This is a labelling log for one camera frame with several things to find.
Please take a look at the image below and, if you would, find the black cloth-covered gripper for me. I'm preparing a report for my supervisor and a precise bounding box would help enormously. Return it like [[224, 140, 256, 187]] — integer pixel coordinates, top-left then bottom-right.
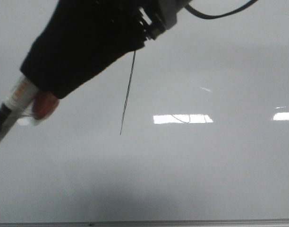
[[20, 0, 187, 99]]

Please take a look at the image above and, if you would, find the white marker with black cap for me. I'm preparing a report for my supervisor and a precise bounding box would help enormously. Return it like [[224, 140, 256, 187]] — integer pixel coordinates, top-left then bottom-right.
[[0, 76, 39, 142]]

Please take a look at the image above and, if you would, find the white glossy whiteboard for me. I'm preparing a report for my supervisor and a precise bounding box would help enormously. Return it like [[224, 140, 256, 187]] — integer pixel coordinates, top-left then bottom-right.
[[0, 0, 289, 222]]

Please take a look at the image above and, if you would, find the red round tag in plastic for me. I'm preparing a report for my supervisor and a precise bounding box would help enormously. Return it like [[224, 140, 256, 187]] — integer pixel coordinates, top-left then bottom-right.
[[19, 91, 60, 126]]

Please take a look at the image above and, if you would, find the black cable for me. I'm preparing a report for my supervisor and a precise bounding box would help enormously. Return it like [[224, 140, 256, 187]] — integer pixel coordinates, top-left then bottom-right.
[[184, 0, 258, 20]]

